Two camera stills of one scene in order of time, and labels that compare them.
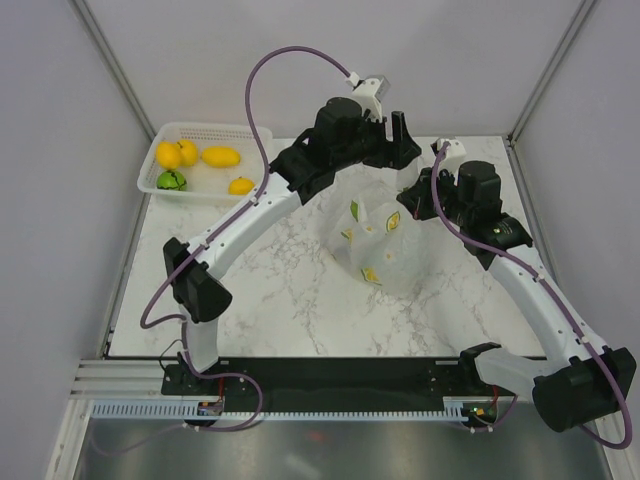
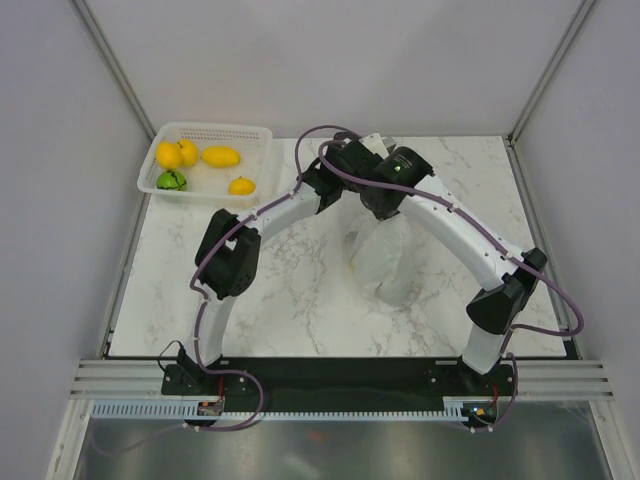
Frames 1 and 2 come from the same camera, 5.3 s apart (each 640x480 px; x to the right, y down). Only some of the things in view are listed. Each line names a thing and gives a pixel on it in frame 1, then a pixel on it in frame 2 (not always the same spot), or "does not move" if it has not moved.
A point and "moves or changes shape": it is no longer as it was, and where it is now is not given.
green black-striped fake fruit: x=171 y=180 does not move
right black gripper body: x=458 y=212 to x=381 y=213
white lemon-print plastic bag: x=365 y=230 moves or changes shape
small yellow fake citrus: x=240 y=186 does not move
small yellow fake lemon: x=188 y=152 does not move
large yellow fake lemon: x=168 y=154 does not move
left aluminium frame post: x=99 y=40 does not move
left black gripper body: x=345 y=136 to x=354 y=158
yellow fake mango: x=220 y=156 does not move
